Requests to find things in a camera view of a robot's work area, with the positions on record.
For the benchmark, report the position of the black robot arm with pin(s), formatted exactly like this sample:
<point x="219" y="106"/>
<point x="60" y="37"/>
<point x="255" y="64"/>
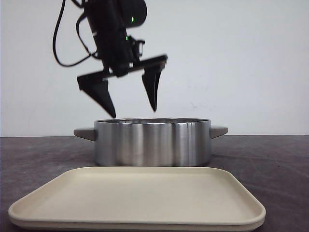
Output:
<point x="114" y="15"/>

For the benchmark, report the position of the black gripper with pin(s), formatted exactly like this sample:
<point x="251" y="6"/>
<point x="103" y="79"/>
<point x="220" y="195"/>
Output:
<point x="120" y="55"/>

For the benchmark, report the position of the stainless steel steamer pot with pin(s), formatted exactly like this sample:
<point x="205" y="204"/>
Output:
<point x="152" y="141"/>

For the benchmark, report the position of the cream rectangular tray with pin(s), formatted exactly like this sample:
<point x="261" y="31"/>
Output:
<point x="140" y="199"/>

